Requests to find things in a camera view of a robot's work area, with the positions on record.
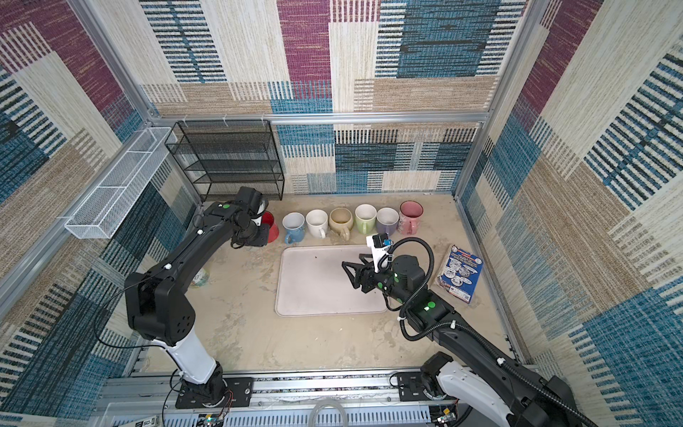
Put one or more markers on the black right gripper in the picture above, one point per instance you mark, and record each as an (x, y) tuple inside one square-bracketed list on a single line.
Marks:
[(365, 275)]

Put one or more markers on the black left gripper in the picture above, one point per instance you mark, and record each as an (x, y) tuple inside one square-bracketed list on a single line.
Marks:
[(263, 241)]

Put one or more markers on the red mug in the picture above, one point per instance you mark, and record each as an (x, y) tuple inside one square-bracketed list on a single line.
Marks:
[(269, 220)]

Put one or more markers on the blue polka dot mug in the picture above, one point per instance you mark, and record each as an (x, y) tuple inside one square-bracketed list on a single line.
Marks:
[(294, 223)]

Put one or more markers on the beige ceramic teapot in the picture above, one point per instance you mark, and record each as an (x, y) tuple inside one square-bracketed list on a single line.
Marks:
[(341, 221)]

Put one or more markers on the green mug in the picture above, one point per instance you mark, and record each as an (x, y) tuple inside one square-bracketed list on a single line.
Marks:
[(365, 218)]

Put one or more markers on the purple mug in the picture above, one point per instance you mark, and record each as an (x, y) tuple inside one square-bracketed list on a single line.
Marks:
[(387, 221)]

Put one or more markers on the white mug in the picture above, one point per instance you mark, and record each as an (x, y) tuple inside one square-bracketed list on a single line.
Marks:
[(317, 223)]

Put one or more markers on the pink patterned mug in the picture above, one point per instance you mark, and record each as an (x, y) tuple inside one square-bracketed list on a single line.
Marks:
[(410, 215)]

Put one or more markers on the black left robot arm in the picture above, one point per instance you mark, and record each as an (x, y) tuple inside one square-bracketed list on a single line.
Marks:
[(156, 304)]

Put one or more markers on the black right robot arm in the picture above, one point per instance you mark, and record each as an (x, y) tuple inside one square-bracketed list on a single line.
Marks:
[(475, 371)]

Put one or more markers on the white plastic tray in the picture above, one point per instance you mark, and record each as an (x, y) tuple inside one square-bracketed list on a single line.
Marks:
[(312, 282)]

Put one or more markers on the small labelled jar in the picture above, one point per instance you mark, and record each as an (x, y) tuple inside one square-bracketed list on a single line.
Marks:
[(200, 279)]

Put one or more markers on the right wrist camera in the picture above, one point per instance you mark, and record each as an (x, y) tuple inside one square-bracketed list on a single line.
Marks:
[(380, 245)]

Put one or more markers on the black wire mesh shelf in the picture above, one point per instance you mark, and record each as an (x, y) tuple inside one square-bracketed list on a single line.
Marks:
[(219, 157)]

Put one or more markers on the white wire mesh basket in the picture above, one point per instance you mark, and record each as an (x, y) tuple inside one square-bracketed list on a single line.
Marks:
[(101, 214)]

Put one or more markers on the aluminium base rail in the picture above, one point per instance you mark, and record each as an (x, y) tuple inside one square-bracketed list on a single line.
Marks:
[(363, 397)]

